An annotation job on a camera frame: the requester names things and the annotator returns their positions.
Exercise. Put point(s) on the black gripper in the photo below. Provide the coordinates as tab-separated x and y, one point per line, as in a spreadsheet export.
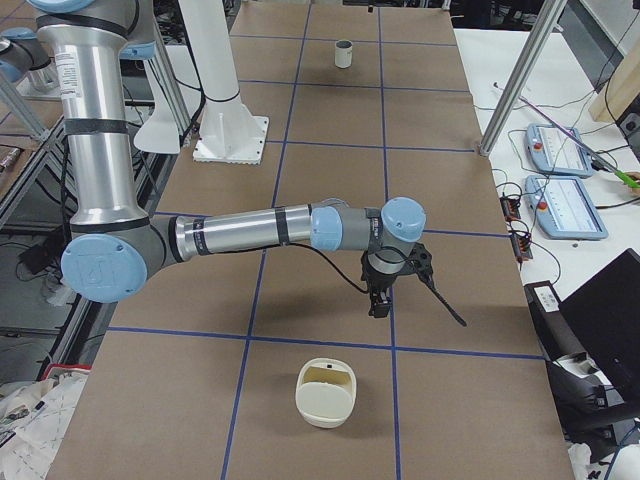
376	282

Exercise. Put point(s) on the white cup with handle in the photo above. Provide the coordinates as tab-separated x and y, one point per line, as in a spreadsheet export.
343	53

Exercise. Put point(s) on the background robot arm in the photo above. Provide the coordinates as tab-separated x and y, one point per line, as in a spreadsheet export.
27	64

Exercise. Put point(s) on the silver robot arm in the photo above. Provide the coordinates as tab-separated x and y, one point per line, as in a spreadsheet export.
115	246

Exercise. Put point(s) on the cream plastic basket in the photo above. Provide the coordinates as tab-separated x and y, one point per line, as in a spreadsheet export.
325	393

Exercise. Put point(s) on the orange terminal block lower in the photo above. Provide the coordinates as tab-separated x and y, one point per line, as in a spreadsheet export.
521	245

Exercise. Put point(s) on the orange terminal block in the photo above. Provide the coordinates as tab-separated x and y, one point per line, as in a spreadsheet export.
510	207
521	245

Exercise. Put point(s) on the orange terminal block upper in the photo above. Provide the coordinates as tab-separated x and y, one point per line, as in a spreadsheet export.
510	207

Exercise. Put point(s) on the lower teach pendant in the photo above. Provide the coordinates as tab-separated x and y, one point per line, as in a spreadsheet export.
562	208

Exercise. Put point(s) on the teach pendant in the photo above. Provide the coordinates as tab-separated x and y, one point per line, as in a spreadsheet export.
552	152
562	208

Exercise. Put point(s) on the black laptop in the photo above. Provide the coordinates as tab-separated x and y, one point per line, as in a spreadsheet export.
603	314

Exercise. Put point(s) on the upper teach pendant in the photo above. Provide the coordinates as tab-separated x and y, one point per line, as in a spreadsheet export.
552	152

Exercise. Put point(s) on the white crumpled cloth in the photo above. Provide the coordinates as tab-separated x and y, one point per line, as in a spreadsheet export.
34	418

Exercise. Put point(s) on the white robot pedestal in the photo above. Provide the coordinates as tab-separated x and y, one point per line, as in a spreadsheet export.
228	133

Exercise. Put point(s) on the aluminium frame post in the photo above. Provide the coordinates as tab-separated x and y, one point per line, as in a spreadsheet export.
547	18

